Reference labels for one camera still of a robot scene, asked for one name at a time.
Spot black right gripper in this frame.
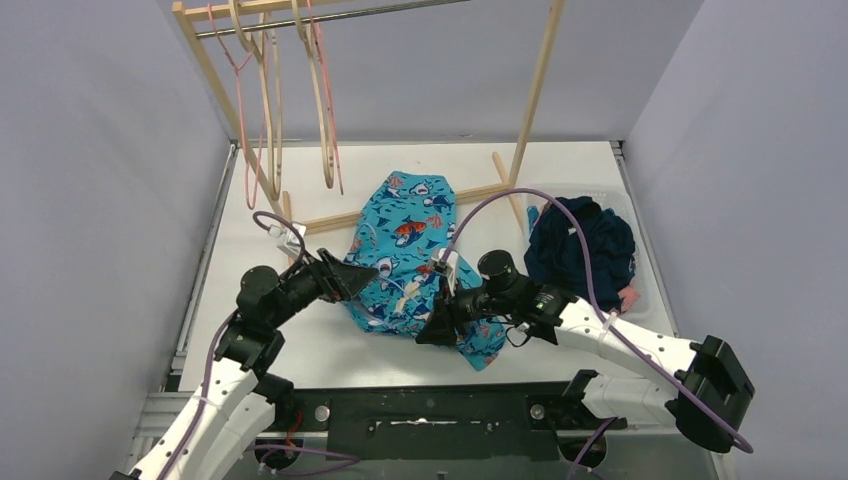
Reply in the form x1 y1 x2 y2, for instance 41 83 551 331
418 276 514 344

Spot blue wire hanger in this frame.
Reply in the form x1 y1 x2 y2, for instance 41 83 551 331
348 222 435 337

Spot teal fish print shorts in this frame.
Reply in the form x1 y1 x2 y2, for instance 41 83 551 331
343 170 508 372

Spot wooden hanger front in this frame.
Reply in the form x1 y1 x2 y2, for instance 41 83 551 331
228 0 283 206

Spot wooden hanger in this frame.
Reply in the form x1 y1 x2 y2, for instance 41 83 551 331
291 0 334 190
228 0 283 206

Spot navy blue shorts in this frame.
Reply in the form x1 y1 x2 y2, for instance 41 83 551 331
524 196 636 313

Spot pink floral shorts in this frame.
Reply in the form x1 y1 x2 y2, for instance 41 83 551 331
618 285 641 313

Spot pink wire hanger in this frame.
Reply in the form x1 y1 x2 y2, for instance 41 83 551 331
207 4 262 211
307 1 345 195

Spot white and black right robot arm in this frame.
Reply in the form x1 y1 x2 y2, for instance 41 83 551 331
416 249 755 453

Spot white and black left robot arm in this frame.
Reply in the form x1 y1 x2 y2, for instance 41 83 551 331
111 249 379 479

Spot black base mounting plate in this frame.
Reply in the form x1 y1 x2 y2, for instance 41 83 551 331
291 381 605 461

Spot white plastic basket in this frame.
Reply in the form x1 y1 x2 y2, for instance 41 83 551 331
520 184 658 322

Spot wooden clothes rack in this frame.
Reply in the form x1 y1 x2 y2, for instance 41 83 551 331
172 0 568 266

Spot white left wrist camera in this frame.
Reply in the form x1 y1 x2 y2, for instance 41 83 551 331
267 223 306 260

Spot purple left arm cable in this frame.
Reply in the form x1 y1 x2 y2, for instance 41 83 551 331
155 211 309 480

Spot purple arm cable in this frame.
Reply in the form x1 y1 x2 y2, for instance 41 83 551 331
440 188 755 455
155 211 309 480

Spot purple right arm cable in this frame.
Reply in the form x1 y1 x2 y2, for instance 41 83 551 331
440 188 755 455

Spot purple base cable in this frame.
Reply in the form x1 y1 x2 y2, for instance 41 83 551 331
245 442 362 478

